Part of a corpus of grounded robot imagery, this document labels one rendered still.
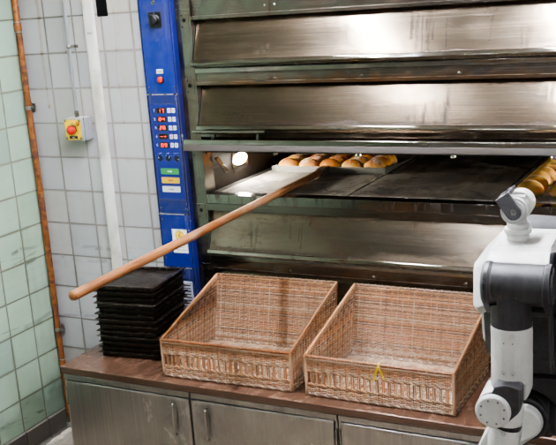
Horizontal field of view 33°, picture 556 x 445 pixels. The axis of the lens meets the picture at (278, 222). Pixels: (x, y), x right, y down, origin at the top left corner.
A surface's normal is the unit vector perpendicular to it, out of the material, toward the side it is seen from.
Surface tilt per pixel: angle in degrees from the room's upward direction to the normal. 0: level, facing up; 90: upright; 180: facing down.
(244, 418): 90
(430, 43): 70
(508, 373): 90
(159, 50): 90
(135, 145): 90
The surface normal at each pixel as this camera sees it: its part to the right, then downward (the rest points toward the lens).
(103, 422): -0.45, 0.25
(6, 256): 0.89, 0.05
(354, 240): -0.45, -0.11
